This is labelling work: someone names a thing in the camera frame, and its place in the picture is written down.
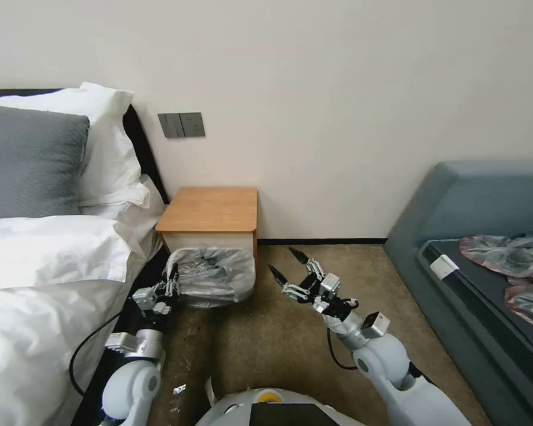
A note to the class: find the white duvet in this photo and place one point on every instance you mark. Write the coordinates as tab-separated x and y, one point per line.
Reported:
35	284

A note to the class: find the blue-grey sofa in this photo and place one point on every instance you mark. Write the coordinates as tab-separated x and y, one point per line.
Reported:
471	199

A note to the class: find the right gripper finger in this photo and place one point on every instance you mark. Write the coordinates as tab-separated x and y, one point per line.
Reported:
314	270
295	290

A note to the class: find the white label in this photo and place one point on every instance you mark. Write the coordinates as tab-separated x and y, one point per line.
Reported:
444	267

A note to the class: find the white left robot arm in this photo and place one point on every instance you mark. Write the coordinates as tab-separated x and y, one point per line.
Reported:
129	386

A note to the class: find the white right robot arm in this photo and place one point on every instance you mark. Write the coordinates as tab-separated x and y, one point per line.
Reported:
382	355

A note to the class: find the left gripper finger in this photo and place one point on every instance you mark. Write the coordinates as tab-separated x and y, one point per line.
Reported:
176	284
165	286

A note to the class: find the black bed base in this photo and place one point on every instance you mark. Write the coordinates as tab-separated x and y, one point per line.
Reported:
98	355

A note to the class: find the white paper strip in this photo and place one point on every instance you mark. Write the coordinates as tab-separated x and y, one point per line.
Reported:
210	390

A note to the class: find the wooden nightstand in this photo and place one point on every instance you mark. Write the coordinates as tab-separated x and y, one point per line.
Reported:
208	208

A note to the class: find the white trash can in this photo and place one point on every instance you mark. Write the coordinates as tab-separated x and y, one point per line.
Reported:
175	257

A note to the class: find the white pillow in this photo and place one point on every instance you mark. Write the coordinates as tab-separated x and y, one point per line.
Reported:
111	146

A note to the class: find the grey wall switch panel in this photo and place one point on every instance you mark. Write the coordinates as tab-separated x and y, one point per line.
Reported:
180	125

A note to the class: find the clear grey bin liner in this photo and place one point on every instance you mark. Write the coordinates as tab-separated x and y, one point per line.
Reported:
213	284

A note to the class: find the silver foil scrap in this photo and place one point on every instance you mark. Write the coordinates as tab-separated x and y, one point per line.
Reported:
179	389

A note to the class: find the grey textured pillow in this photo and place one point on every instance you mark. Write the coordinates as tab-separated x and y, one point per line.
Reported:
26	164

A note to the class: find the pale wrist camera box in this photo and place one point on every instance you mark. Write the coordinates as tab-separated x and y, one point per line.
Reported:
331	285
144	300

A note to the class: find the pink grey garbage bag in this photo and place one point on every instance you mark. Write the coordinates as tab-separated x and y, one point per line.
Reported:
530	306
497	253

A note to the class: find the white robot front shell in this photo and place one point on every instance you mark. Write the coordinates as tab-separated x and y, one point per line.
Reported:
228	409

